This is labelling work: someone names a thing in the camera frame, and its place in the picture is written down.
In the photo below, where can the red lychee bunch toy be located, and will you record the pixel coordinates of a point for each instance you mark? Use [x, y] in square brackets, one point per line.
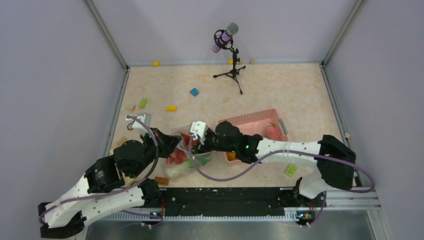
[179, 154]

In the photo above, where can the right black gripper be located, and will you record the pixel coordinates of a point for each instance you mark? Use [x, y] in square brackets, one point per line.
[204, 147]

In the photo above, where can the purple microphone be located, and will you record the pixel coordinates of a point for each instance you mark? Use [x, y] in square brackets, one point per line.
[223, 38]

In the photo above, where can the pink perforated plastic basket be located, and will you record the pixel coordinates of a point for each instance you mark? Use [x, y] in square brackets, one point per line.
[256, 122]

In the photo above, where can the green block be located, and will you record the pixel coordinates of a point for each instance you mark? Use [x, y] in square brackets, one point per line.
[142, 103]

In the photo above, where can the blue block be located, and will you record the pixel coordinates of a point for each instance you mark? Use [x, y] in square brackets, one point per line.
[194, 92]

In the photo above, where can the green lego brick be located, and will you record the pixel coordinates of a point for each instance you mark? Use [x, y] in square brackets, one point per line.
[290, 170]

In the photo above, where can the brown wooden block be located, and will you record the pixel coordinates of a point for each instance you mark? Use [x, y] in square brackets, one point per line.
[163, 181]

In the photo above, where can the pink peach toy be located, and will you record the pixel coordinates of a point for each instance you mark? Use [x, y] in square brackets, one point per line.
[272, 132]

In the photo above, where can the small tan wooden cube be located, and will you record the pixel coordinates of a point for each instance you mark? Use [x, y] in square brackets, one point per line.
[131, 107]

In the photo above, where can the green bok choy toy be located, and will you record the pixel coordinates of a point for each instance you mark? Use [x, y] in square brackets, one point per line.
[177, 167]

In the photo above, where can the yellow rectangular block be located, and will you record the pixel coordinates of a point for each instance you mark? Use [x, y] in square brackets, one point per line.
[171, 108]

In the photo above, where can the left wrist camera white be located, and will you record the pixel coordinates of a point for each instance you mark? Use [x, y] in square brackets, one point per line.
[140, 123]

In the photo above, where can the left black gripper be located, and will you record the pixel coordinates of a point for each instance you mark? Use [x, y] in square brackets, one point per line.
[167, 142]

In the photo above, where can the black tripod mic stand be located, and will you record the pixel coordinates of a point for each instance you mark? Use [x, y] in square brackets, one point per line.
[234, 72]

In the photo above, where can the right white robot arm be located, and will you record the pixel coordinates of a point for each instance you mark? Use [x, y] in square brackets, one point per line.
[333, 163]

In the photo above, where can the red yellow mango toy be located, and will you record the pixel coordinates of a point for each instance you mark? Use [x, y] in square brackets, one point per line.
[231, 156]

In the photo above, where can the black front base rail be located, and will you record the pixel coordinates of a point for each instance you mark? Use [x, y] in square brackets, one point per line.
[231, 201]

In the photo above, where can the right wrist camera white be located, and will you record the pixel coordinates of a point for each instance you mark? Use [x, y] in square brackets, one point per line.
[198, 130]

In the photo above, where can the clear zip top bag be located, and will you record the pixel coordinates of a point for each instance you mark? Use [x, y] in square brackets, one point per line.
[186, 130]

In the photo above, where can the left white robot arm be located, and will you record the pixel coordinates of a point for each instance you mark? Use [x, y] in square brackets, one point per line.
[112, 184]

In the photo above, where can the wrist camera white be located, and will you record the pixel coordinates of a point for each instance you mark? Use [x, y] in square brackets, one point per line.
[140, 123]
[198, 130]

